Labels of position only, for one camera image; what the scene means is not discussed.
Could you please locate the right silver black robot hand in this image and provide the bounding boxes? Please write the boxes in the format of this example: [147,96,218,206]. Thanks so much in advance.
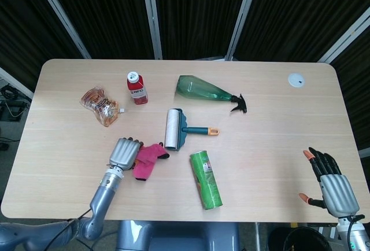
[298,146,360,216]

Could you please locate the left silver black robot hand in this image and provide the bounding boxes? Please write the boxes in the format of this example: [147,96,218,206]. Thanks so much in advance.
[109,136,145,172]

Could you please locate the pink cloth with black trim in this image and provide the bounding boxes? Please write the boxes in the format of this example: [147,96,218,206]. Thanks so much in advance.
[132,141,171,181]

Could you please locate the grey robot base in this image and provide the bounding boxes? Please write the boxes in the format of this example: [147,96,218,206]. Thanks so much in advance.
[116,220,241,251]

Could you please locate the clear orange snack bag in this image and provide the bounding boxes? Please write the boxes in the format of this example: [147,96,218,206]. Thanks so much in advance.
[80,87,126,128]

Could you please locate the black waste bin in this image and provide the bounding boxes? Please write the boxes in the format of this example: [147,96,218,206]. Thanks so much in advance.
[267,226,334,251]

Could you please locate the red juice bottle white cap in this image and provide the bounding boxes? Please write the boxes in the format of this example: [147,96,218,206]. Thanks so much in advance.
[126,71,150,105]

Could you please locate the green cylindrical chip can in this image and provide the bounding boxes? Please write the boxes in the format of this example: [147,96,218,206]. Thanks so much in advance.
[189,150,224,211]

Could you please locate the green spray bottle black trigger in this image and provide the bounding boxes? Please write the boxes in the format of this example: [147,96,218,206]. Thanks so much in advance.
[174,75,248,115]

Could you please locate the teal lint roller orange handle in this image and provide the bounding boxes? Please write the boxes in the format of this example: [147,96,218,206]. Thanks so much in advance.
[164,108,220,152]

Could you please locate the white round cable grommet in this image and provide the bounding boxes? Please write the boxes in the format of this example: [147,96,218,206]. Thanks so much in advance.
[287,72,306,87]

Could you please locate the black equipment with cables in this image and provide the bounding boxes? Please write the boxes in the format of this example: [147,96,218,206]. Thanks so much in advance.
[0,84,31,122]

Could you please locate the grey metal screen frame post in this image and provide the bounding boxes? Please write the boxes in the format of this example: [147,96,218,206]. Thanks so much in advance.
[31,0,92,60]
[140,0,163,60]
[224,0,262,61]
[316,7,370,64]
[0,67,35,101]

